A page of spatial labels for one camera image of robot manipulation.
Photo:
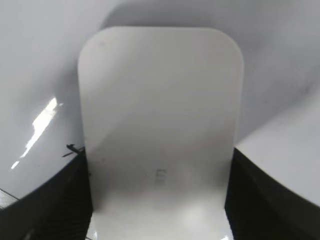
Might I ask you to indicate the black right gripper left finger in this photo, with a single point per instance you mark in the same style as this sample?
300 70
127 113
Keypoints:
60 209

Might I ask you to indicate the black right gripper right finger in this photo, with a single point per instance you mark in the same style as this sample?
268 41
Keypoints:
260 208

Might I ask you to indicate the white rectangular board eraser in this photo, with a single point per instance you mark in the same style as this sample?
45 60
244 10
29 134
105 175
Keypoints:
160 107

